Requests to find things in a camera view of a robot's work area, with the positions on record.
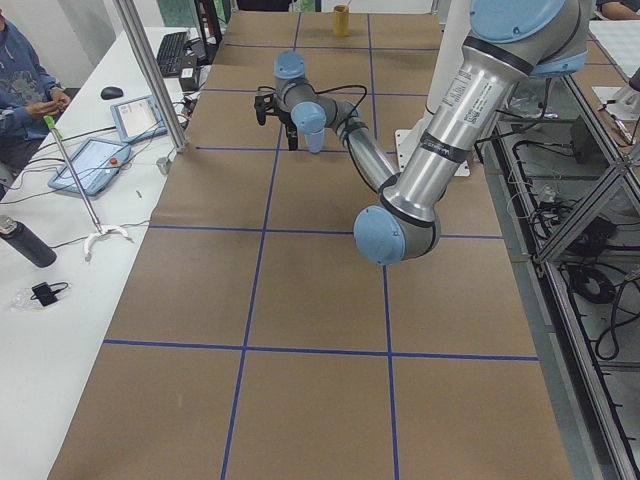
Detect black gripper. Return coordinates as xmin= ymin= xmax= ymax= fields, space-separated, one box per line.
xmin=278 ymin=109 xmax=299 ymax=150

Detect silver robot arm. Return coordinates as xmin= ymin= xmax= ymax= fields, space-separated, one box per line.
xmin=273 ymin=1 xmax=595 ymax=265

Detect light blue cup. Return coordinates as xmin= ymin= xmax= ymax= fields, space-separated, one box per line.
xmin=304 ymin=129 xmax=325 ymax=154

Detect yellow wooden cup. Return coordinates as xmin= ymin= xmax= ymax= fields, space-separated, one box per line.
xmin=333 ymin=4 xmax=350 ymax=38

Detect small metal cylinder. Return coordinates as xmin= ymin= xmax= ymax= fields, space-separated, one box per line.
xmin=156 ymin=157 xmax=171 ymax=175

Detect black computer keyboard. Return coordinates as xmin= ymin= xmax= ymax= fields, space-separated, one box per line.
xmin=156 ymin=31 xmax=188 ymax=78

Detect far blue teach pendant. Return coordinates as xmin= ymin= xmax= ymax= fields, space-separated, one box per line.
xmin=110 ymin=95 xmax=167 ymax=143

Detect blue teach pendant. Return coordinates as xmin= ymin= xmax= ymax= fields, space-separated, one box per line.
xmin=71 ymin=138 xmax=131 ymax=197
xmin=110 ymin=95 xmax=167 ymax=143

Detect black computer mouse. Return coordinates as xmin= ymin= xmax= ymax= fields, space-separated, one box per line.
xmin=100 ymin=86 xmax=124 ymax=100

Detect near blue teach pendant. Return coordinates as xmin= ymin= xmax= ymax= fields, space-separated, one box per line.
xmin=71 ymin=138 xmax=131 ymax=197

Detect reacher grabber stick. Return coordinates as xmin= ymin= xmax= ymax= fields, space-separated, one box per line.
xmin=44 ymin=115 xmax=134 ymax=262

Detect seated person in blue hoodie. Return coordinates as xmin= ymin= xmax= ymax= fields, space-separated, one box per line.
xmin=1 ymin=18 xmax=71 ymax=173

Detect black water bottle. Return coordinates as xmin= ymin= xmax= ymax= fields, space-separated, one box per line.
xmin=1 ymin=215 xmax=57 ymax=268

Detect small black adapter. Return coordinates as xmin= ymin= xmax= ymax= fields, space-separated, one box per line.
xmin=31 ymin=282 xmax=69 ymax=307

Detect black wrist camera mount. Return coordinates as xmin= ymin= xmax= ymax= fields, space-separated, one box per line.
xmin=254 ymin=91 xmax=279 ymax=126

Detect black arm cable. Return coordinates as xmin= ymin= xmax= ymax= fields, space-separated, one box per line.
xmin=257 ymin=84 xmax=371 ymax=126

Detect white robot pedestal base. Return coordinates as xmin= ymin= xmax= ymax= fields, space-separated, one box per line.
xmin=395 ymin=1 xmax=471 ymax=170

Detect aluminium frame post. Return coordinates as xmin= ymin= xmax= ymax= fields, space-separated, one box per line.
xmin=113 ymin=0 xmax=187 ymax=153

